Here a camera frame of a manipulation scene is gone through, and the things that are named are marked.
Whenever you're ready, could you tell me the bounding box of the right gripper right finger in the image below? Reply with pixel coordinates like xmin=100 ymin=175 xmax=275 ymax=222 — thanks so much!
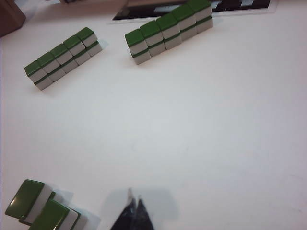
xmin=136 ymin=195 xmax=155 ymax=230

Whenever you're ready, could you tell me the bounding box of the brown cardboard box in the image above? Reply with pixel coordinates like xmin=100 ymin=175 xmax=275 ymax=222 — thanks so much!
xmin=0 ymin=0 xmax=26 ymax=38

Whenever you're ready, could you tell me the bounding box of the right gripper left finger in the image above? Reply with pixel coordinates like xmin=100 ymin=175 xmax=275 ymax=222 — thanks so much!
xmin=109 ymin=187 xmax=137 ymax=230

